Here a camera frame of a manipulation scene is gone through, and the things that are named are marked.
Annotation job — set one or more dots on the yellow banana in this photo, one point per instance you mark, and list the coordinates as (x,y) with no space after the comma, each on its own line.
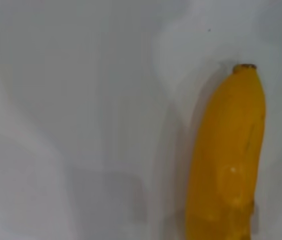
(228,155)

